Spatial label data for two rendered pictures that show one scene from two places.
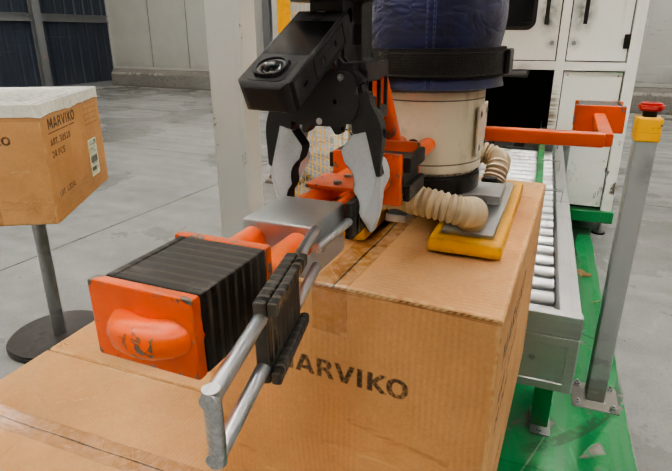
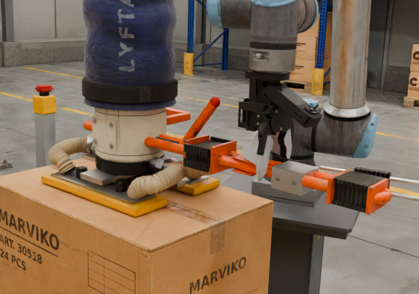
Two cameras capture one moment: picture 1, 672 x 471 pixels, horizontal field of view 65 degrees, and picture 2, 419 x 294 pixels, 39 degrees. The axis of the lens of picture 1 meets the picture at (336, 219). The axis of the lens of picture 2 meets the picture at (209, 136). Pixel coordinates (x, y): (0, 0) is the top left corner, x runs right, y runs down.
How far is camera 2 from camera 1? 1.20 m
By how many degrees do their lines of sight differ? 71
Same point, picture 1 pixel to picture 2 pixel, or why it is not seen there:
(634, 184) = (48, 145)
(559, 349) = not seen: hidden behind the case
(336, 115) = (285, 124)
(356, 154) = (287, 138)
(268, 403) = not seen: outside the picture
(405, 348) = (245, 237)
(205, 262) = (361, 176)
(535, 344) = not seen: hidden behind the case
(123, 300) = (377, 189)
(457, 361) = (261, 230)
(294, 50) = (301, 102)
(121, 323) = (385, 193)
